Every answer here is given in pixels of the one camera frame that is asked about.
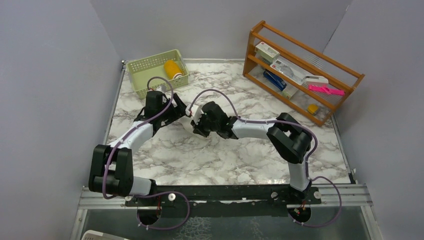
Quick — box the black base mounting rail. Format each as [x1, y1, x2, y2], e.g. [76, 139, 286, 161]
[125, 184, 322, 218]

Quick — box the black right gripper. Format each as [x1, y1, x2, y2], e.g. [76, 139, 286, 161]
[191, 112, 220, 138]

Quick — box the yellow brown bear towel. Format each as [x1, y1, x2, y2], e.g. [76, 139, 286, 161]
[163, 59, 183, 80]

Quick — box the white device on shelf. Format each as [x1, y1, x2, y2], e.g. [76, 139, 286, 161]
[303, 75, 329, 87]

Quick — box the pink clip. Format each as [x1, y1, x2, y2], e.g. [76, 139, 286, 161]
[308, 85, 345, 96]

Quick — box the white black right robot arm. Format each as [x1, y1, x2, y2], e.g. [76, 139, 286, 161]
[185, 101, 313, 204]

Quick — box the yellow grey sponge block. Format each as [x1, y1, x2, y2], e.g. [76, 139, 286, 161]
[307, 104, 321, 116]

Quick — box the blue flat object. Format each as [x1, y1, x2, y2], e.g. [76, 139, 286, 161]
[263, 70, 287, 91]

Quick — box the white towel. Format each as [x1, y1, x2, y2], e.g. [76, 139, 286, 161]
[179, 117, 194, 134]

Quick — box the orange wooden shelf rack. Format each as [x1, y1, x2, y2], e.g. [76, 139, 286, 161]
[242, 20, 364, 126]

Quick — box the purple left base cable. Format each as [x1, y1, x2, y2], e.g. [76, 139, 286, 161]
[136, 191, 191, 232]

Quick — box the light green plastic basket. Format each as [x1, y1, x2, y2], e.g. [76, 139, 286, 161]
[126, 49, 189, 100]

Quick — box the white green small box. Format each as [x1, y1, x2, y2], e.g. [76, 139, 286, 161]
[254, 41, 280, 64]

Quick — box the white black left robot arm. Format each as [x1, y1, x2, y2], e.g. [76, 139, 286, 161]
[88, 90, 187, 206]

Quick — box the white basket at bottom edge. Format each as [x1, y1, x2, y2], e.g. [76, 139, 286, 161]
[81, 230, 128, 240]

